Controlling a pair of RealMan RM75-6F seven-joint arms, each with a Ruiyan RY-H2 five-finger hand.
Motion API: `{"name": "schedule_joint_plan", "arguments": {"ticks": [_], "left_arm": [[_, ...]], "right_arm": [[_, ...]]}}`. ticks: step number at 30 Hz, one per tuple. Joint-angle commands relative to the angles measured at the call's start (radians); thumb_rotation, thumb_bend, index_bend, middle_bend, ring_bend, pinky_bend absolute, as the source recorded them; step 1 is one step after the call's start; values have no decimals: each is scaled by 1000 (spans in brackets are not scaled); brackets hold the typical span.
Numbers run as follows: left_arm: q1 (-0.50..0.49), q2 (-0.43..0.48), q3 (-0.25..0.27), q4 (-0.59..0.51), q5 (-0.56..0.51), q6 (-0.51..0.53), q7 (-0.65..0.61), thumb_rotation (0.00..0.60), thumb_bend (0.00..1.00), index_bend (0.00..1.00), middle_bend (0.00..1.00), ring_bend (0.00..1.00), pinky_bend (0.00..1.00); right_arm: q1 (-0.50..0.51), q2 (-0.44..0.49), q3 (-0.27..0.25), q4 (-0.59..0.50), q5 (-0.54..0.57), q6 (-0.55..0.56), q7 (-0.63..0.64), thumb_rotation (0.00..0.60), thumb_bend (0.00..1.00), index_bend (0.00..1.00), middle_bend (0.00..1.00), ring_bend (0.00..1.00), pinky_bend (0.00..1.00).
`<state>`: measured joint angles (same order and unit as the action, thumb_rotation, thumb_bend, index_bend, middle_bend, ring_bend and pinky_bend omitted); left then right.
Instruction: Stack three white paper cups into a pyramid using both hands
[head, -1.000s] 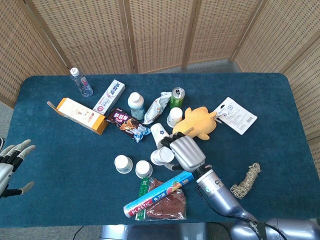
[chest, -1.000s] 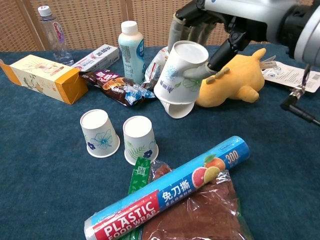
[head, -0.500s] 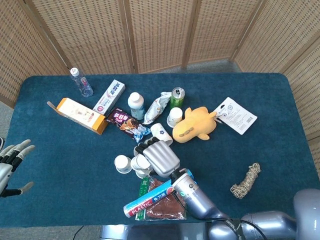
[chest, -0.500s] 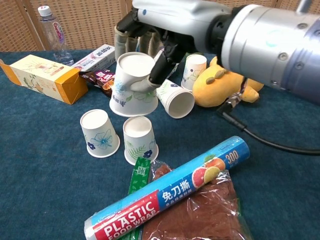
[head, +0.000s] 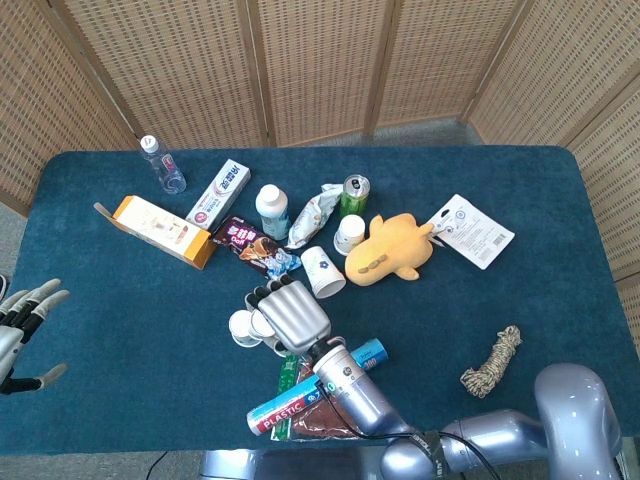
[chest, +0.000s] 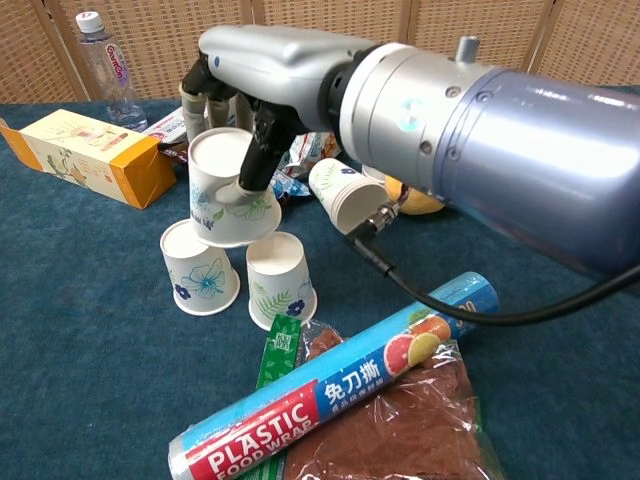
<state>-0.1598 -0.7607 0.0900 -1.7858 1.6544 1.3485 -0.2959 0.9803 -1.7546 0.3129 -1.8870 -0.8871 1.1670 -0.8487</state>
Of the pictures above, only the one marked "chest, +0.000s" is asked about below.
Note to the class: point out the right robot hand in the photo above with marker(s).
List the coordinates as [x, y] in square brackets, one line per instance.
[275, 60]

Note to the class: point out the paper cup green flower print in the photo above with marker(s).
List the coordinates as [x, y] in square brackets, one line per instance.
[210, 165]

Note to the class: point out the paper cup fern leaf print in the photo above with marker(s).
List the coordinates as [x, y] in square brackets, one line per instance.
[275, 285]

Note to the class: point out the paper cup blue flower print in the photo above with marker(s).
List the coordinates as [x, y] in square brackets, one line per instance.
[200, 280]

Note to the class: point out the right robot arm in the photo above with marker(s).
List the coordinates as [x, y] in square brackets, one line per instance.
[525, 150]

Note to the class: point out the stacked paper cups lying sideways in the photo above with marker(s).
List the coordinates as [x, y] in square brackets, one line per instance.
[340, 192]

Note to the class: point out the silver snack bag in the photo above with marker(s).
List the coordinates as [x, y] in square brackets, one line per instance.
[310, 150]

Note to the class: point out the wicker folding screen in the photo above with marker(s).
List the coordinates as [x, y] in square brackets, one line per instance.
[165, 50]

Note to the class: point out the brown chocolate snack wrapper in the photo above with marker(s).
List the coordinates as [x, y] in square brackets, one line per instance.
[290, 187]

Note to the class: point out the white toothpaste box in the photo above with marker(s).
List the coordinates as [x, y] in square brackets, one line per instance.
[167, 130]

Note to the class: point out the clear plastic water bottle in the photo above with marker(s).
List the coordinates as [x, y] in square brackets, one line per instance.
[112, 75]

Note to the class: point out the yellow cardboard carton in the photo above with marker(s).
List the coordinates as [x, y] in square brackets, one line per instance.
[100, 155]

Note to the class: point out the yellow plush toy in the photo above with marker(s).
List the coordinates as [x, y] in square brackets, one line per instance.
[420, 205]

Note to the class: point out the blue plastic wrap roll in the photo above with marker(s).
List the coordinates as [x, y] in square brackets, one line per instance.
[300, 410]

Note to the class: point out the teal table cloth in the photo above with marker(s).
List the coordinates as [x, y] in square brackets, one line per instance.
[100, 375]

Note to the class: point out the clear bag brown snack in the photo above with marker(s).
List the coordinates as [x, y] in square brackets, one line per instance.
[415, 430]

